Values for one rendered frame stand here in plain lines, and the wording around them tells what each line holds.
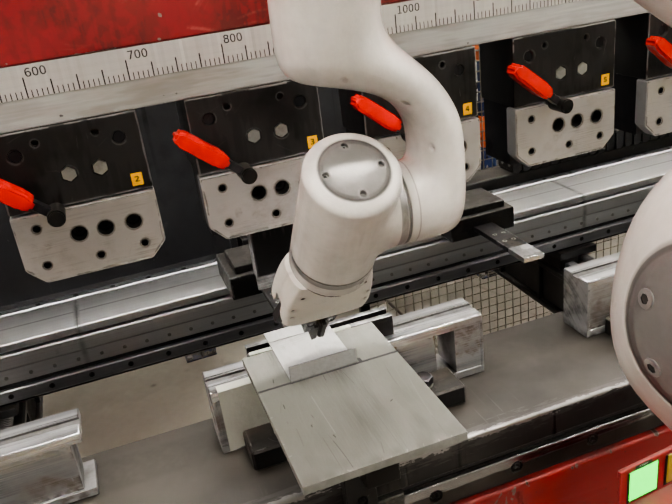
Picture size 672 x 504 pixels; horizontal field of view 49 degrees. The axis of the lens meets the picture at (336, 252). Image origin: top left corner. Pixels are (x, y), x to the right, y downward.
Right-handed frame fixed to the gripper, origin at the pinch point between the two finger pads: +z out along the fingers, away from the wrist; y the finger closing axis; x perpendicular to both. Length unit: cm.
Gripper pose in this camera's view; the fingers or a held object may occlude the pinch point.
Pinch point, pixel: (314, 320)
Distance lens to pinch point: 87.6
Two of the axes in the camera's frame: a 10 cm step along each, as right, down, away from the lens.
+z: -1.2, 4.7, 8.7
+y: -9.4, 2.4, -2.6
